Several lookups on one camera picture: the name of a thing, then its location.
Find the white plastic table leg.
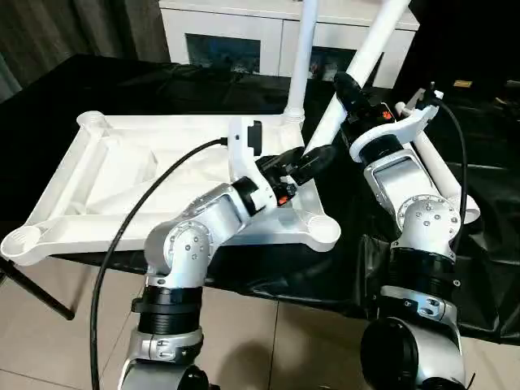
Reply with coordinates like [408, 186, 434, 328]
[395, 102, 481, 225]
[302, 0, 412, 163]
[283, 0, 321, 124]

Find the white plastic table top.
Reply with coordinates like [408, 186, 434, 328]
[0, 109, 343, 268]

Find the black left wrist camera cable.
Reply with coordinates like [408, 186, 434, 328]
[89, 136, 232, 390]

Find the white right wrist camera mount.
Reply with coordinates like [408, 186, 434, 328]
[348, 90, 444, 163]

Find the white cabinet with glass doors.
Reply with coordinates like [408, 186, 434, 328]
[158, 0, 421, 89]

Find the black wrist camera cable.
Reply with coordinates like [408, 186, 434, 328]
[429, 82, 467, 261]
[89, 136, 232, 390]

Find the black mat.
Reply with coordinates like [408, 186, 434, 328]
[0, 52, 520, 346]

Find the grey curtain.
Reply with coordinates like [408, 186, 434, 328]
[0, 0, 170, 102]

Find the black metal stand foot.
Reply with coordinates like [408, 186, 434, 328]
[0, 257, 77, 322]

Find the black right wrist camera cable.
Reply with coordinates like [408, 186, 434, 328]
[429, 82, 467, 261]

